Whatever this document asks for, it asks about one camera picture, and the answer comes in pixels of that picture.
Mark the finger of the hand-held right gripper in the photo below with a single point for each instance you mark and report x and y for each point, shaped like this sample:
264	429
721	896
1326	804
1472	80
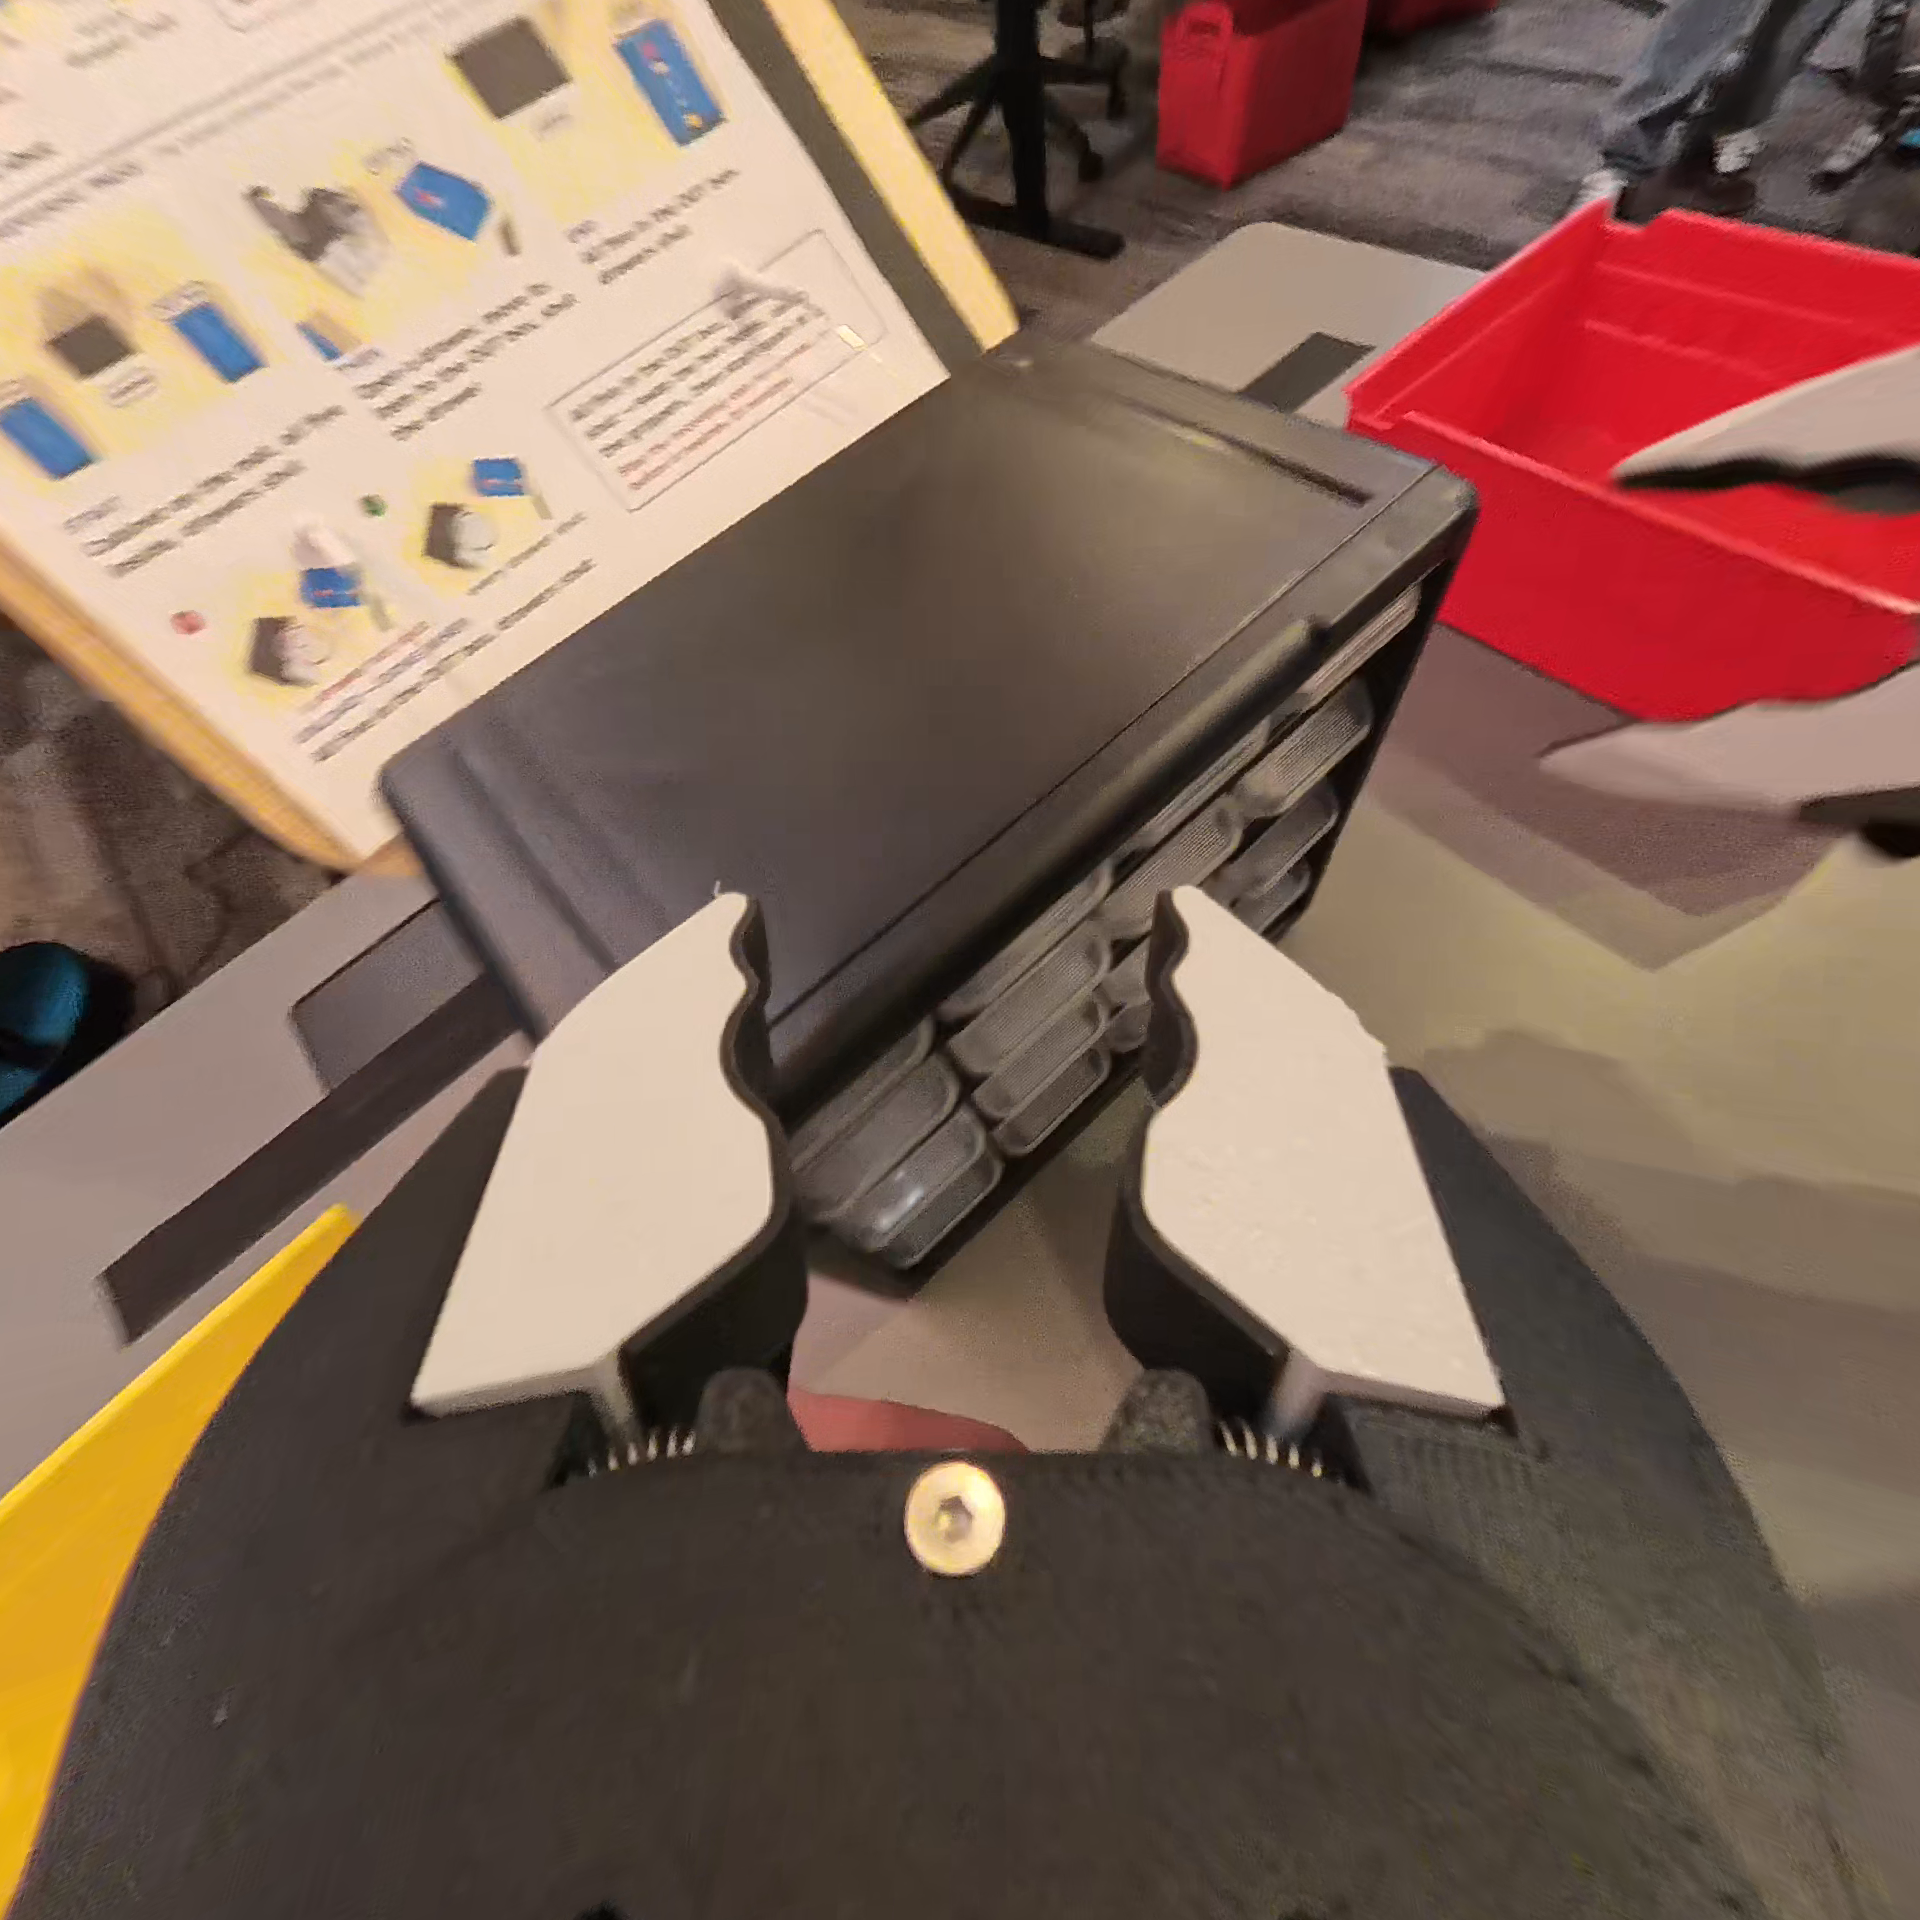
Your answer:
1815	429
1769	743

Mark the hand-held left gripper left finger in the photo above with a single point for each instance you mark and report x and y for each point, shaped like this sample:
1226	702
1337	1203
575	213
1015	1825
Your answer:
616	1171

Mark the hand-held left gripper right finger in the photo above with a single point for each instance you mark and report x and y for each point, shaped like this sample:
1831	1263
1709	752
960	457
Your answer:
1305	1200

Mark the red plastic bin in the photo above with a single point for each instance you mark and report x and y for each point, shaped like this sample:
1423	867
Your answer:
1651	569
1254	89

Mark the rows of clear plastic drawers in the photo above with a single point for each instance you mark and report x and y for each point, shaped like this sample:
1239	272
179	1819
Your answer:
1035	1020

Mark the black drawer cabinet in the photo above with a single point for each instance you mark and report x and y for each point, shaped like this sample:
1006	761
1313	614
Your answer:
902	645

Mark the black tape strip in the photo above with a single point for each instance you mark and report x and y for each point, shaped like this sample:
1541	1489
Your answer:
299	1156
1313	376

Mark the teal bag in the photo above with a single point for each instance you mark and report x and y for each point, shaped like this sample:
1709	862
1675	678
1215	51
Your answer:
53	1027

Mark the yellow plastic bin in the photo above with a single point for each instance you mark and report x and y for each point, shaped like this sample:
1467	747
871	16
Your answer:
105	1471

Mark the black stand base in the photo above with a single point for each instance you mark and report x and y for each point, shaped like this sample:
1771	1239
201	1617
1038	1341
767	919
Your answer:
1035	135

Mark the instruction board with wooden edge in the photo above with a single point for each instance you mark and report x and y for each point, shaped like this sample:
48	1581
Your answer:
376	300

